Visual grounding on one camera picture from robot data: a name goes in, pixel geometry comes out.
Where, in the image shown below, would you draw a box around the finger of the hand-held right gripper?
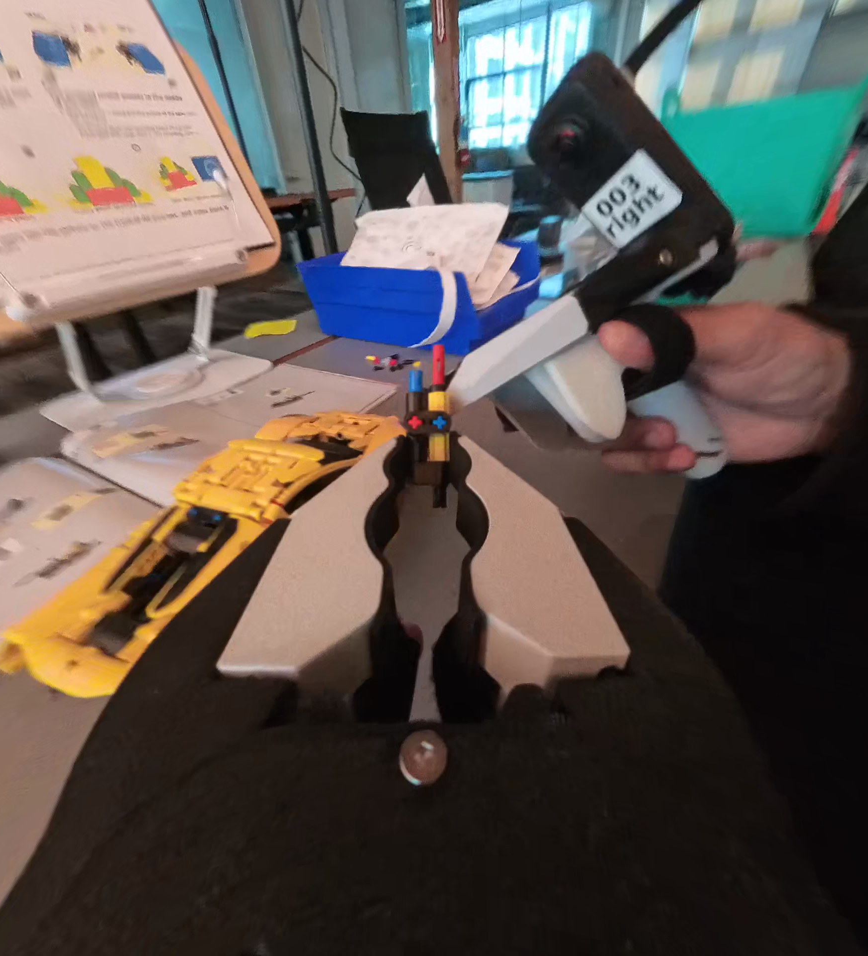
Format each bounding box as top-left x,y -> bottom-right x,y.
490,372 -> 608,453
447,293 -> 593,409

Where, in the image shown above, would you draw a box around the black tripod pole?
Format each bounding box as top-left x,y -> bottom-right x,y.
283,0 -> 341,256

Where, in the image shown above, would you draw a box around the grey desk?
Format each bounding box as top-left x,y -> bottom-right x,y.
0,239 -> 816,956

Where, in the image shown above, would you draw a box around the patterned white paper bag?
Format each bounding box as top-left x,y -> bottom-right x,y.
340,202 -> 511,274

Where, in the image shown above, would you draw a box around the blue storage bin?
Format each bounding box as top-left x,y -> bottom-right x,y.
296,239 -> 544,357

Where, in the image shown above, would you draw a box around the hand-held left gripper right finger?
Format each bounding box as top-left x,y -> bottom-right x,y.
434,437 -> 632,721

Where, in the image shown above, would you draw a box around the yellow brick toy car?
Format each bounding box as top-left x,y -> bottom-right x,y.
0,411 -> 406,700

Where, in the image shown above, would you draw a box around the printed instruction sheet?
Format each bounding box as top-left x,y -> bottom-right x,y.
0,0 -> 275,312

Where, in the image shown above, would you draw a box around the person's right hand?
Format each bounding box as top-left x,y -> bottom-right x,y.
598,301 -> 855,475

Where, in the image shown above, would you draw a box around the white tape strip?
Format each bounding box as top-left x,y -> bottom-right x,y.
413,267 -> 544,350

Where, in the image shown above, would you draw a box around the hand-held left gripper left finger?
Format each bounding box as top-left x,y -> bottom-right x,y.
216,437 -> 414,721

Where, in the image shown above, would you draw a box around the printed paper sheets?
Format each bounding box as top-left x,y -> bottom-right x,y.
471,241 -> 522,309

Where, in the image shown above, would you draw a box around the small yellow black brick assembly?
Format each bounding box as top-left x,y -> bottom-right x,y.
402,366 -> 456,510

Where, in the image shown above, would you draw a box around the person's torso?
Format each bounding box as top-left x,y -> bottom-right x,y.
661,448 -> 868,956

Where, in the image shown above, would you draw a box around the wooden board document stand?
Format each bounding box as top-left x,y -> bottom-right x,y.
0,0 -> 282,436

